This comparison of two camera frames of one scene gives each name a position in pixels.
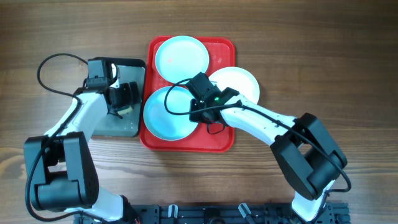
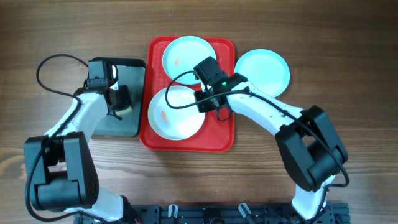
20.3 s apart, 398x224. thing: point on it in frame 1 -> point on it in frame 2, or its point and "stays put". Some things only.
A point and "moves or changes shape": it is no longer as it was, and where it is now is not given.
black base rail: (225, 213) stays put
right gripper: (194, 117) -> (202, 106)
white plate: (237, 79) moves or changes shape
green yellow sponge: (125, 111) stays put
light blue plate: (163, 124) -> (265, 70)
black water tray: (130, 70) stays put
